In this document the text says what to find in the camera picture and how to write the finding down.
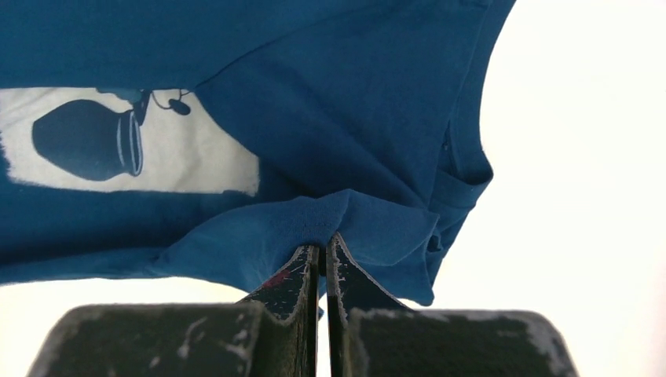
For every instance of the blue t shirt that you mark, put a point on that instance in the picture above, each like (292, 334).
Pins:
(210, 139)

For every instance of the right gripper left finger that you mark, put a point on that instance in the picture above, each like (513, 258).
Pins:
(270, 332)

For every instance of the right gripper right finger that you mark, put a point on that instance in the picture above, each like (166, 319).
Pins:
(371, 333)

